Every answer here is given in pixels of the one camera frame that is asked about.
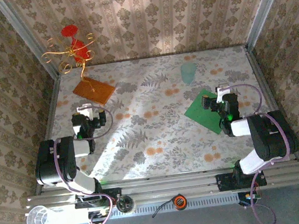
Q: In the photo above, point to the green square paper sheet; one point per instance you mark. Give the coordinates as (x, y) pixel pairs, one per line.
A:
(199, 114)

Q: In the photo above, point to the small circuit board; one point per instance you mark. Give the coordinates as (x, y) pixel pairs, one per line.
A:
(98, 214)
(243, 200)

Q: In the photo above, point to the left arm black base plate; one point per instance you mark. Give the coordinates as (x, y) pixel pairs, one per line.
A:
(79, 204)

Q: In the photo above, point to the clear plastic cup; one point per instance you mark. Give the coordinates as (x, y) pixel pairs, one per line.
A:
(37, 217)

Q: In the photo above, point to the metal corner post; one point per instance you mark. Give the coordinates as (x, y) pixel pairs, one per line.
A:
(27, 37)
(265, 7)

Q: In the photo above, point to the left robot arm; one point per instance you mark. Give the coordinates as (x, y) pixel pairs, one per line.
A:
(49, 162)

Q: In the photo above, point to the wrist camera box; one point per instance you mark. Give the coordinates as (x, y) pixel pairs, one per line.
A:
(85, 110)
(222, 92)

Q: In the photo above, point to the teal translucent cup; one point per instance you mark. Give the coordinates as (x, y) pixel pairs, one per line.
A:
(188, 73)

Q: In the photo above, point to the metal table side rail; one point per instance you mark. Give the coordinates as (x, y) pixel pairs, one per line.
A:
(261, 76)
(49, 124)

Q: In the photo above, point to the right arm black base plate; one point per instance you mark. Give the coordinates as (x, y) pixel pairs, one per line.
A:
(225, 183)

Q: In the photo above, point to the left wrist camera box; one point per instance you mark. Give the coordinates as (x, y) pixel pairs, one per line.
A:
(85, 110)

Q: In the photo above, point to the floral table cover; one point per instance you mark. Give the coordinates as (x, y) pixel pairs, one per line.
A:
(171, 155)

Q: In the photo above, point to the orange black tape measure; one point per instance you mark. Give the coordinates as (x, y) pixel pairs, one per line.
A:
(180, 201)

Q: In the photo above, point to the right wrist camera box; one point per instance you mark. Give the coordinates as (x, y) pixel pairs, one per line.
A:
(222, 92)

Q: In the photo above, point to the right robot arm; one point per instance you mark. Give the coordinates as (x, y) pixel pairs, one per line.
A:
(267, 135)

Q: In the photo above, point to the black round knob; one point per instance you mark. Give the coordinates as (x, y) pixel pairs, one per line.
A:
(124, 203)

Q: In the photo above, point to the red wine glass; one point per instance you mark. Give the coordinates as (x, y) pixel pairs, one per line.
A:
(69, 31)

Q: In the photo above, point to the aluminium frame rail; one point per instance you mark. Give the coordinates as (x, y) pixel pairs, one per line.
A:
(169, 186)

